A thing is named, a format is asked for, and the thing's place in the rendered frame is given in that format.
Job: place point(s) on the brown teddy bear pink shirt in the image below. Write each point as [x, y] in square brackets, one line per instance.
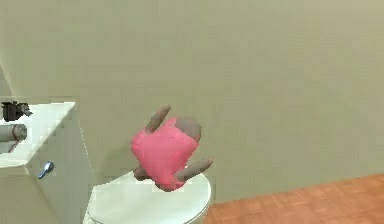
[163, 153]

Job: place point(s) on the white toilet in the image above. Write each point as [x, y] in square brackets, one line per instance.
[140, 206]

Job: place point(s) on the small black object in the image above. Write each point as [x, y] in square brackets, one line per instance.
[13, 110]

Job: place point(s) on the blue toilet flush lever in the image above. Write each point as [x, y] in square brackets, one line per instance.
[46, 169]

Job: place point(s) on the grey toilet paper roll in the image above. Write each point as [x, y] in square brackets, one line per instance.
[11, 132]

